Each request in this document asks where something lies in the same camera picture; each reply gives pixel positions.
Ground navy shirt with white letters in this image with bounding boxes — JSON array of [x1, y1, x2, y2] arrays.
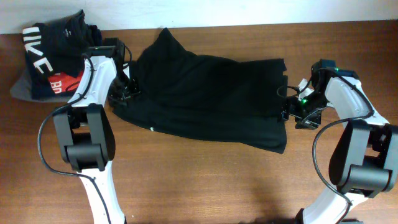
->
[[21, 23, 88, 101]]

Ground black folded shirt on top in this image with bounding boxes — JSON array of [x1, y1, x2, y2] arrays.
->
[[36, 9, 103, 78]]

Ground grey folded shirt at bottom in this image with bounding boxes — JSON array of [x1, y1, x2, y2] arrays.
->
[[10, 68, 75, 103]]

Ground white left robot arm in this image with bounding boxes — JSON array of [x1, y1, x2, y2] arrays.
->
[[53, 46, 126, 223]]

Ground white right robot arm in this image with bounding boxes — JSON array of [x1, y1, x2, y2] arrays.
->
[[282, 65, 397, 223]]

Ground red folded shirt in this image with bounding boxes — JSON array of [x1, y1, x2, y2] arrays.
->
[[48, 71, 83, 94]]

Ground white back board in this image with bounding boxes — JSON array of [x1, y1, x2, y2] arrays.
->
[[1, 0, 397, 34]]

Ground black t-shirt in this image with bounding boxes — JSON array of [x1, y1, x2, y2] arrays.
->
[[111, 29, 287, 154]]

